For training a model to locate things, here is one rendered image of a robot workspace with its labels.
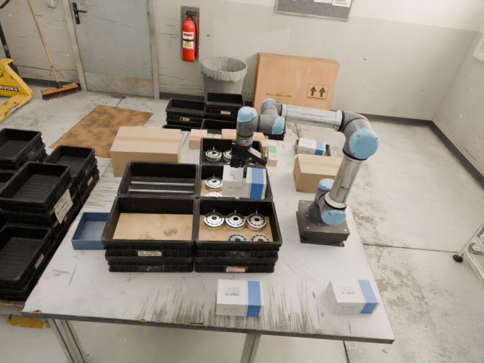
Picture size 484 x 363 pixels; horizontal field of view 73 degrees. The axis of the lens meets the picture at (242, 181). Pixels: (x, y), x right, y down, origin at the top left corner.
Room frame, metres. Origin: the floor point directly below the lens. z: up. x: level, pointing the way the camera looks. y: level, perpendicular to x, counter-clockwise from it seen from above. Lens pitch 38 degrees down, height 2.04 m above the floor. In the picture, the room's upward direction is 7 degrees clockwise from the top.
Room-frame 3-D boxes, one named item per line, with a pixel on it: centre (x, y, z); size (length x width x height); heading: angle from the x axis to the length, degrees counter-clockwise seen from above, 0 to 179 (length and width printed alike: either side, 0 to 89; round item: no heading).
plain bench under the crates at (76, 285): (1.51, 0.09, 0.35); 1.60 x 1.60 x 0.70; 3
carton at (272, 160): (2.07, -0.19, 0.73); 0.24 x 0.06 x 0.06; 4
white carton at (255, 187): (1.23, -0.01, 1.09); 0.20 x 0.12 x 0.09; 93
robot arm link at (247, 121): (1.22, 0.01, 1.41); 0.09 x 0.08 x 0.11; 93
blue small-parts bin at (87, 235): (1.12, 0.72, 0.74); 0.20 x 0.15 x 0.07; 9
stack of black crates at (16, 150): (1.97, 1.77, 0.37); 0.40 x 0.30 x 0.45; 3
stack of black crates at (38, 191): (1.59, 1.35, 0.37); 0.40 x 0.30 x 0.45; 3
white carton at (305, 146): (2.18, -0.49, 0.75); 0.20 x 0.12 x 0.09; 82
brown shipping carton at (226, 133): (2.03, 0.03, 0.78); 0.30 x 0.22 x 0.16; 100
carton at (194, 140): (2.13, 0.37, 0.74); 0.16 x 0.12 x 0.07; 6
